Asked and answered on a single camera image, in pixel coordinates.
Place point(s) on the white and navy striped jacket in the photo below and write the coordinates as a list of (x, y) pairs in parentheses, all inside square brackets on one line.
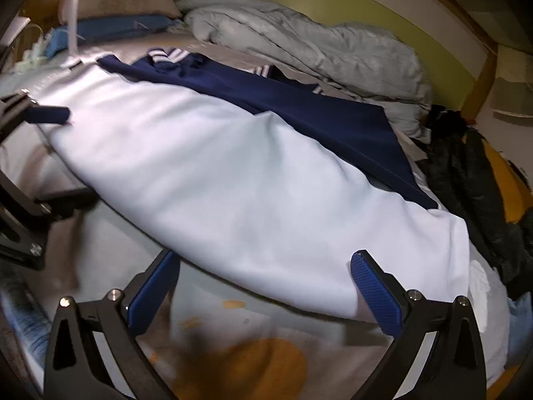
[(233, 183)]

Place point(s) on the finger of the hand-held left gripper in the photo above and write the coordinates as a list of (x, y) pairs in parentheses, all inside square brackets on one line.
[(50, 115), (62, 203)]

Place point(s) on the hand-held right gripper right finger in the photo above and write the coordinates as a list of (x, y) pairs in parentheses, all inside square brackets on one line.
[(374, 291)]

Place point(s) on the white gooseneck lamp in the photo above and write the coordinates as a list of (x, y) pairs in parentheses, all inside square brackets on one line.
[(73, 16)]

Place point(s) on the blue pillow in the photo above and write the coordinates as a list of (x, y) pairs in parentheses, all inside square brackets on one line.
[(116, 27)]

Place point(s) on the light blue cloth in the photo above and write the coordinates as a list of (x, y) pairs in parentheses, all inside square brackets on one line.
[(520, 312)]

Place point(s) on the grey crumpled duvet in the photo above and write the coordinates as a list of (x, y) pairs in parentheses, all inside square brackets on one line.
[(316, 46)]

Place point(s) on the blue denim jeans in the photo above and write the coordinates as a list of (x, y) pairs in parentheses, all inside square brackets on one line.
[(21, 321)]

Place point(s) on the black clothing pile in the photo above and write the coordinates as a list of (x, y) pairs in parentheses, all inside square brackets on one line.
[(470, 183)]

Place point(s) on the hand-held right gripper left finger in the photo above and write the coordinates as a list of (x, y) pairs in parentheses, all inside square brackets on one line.
[(152, 289)]

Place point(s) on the green and white wooden headboard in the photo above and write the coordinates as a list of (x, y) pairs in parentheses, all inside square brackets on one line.
[(374, 12)]

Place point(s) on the orange bed frame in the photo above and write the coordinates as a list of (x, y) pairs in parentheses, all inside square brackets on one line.
[(510, 179)]

